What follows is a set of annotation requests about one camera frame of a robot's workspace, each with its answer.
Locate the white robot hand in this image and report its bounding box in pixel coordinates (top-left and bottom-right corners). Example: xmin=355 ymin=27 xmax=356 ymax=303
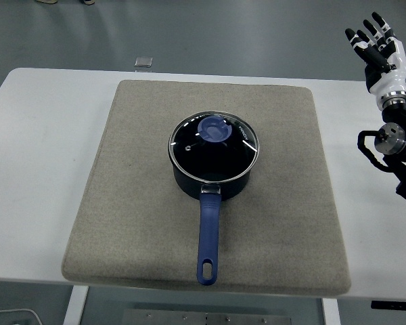
xmin=344 ymin=12 xmax=406 ymax=102

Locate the black pot with blue handle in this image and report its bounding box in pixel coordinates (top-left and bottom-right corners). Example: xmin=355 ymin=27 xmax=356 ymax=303
xmin=168 ymin=111 xmax=260 ymax=286

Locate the white table leg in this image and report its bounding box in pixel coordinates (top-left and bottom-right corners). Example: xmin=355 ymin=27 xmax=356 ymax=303
xmin=62 ymin=286 xmax=89 ymax=325
xmin=321 ymin=297 xmax=341 ymax=325

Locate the black table control panel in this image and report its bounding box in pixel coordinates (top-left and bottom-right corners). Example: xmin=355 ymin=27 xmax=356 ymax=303
xmin=371 ymin=300 xmax=406 ymax=311

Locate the glass lid with blue knob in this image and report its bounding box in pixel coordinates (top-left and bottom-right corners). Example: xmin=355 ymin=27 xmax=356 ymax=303
xmin=168 ymin=111 xmax=259 ymax=181

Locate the white cable loop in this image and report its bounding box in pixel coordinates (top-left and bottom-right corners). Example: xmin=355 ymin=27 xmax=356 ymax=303
xmin=0 ymin=308 xmax=41 ymax=325

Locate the beige fabric mat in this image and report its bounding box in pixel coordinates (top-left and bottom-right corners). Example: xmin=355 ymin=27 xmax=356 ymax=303
xmin=60 ymin=79 xmax=352 ymax=295

